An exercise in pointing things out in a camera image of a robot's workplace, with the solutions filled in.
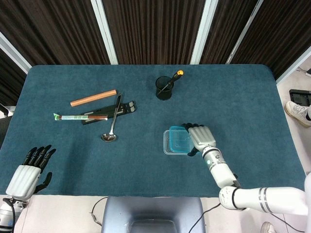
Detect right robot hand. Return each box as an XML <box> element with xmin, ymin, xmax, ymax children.
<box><xmin>181</xmin><ymin>123</ymin><xmax>217</xmax><ymax>157</ymax></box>

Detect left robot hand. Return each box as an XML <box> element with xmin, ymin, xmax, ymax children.
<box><xmin>5</xmin><ymin>145</ymin><xmax>57</xmax><ymax>201</ymax></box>

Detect clear plastic container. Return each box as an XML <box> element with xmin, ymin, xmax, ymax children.
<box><xmin>163</xmin><ymin>129</ymin><xmax>195</xmax><ymax>156</ymax></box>

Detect black mesh chair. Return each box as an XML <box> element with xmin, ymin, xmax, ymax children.
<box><xmin>0</xmin><ymin>103</ymin><xmax>14</xmax><ymax>146</ymax></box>

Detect black mesh pen holder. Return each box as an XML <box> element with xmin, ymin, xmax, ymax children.
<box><xmin>155</xmin><ymin>75</ymin><xmax>176</xmax><ymax>100</ymax></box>

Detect blue velvet tablecloth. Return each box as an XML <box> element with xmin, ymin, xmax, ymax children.
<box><xmin>0</xmin><ymin>64</ymin><xmax>307</xmax><ymax>197</ymax></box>

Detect chopsticks in paper sleeve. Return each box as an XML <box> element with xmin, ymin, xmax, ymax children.
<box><xmin>53</xmin><ymin>113</ymin><xmax>108</xmax><ymax>121</ymax></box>

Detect black flat folding stand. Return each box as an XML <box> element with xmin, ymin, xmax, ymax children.
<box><xmin>81</xmin><ymin>100</ymin><xmax>137</xmax><ymax>126</ymax></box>

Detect grey robot torso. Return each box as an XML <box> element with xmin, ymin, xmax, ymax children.
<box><xmin>101</xmin><ymin>196</ymin><xmax>207</xmax><ymax>233</ymax></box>

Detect stainless steel ladle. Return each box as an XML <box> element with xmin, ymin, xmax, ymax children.
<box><xmin>100</xmin><ymin>93</ymin><xmax>123</xmax><ymax>143</ymax></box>

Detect white sneaker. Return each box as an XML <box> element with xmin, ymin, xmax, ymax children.
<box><xmin>261</xmin><ymin>221</ymin><xmax>276</xmax><ymax>233</ymax></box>
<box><xmin>284</xmin><ymin>100</ymin><xmax>311</xmax><ymax>127</ymax></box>

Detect dark brown ribbed partition panel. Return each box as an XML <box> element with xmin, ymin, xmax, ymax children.
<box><xmin>0</xmin><ymin>0</ymin><xmax>111</xmax><ymax>66</ymax></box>
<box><xmin>230</xmin><ymin>0</ymin><xmax>311</xmax><ymax>80</ymax></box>
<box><xmin>102</xmin><ymin>0</ymin><xmax>207</xmax><ymax>65</ymax></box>
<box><xmin>0</xmin><ymin>48</ymin><xmax>27</xmax><ymax>105</ymax></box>
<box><xmin>200</xmin><ymin>0</ymin><xmax>258</xmax><ymax>64</ymax></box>

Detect black tablet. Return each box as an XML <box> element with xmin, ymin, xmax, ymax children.
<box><xmin>288</xmin><ymin>89</ymin><xmax>311</xmax><ymax>106</ymax></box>

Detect wooden rolling pin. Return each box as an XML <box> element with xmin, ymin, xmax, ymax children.
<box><xmin>70</xmin><ymin>89</ymin><xmax>118</xmax><ymax>107</ymax></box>

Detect black yellow handled screwdriver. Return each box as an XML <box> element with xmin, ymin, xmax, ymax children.
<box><xmin>157</xmin><ymin>69</ymin><xmax>184</xmax><ymax>95</ymax></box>

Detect thin black cable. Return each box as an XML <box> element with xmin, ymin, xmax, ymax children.
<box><xmin>90</xmin><ymin>196</ymin><xmax>109</xmax><ymax>226</ymax></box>
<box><xmin>188</xmin><ymin>202</ymin><xmax>222</xmax><ymax>233</ymax></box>
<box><xmin>250</xmin><ymin>207</ymin><xmax>307</xmax><ymax>233</ymax></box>

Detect white partition frame post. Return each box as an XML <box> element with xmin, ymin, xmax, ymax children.
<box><xmin>0</xmin><ymin>31</ymin><xmax>32</xmax><ymax>73</ymax></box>
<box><xmin>276</xmin><ymin>46</ymin><xmax>311</xmax><ymax>84</ymax></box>
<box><xmin>91</xmin><ymin>0</ymin><xmax>119</xmax><ymax>65</ymax></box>
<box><xmin>190</xmin><ymin>0</ymin><xmax>219</xmax><ymax>65</ymax></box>
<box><xmin>225</xmin><ymin>0</ymin><xmax>264</xmax><ymax>64</ymax></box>

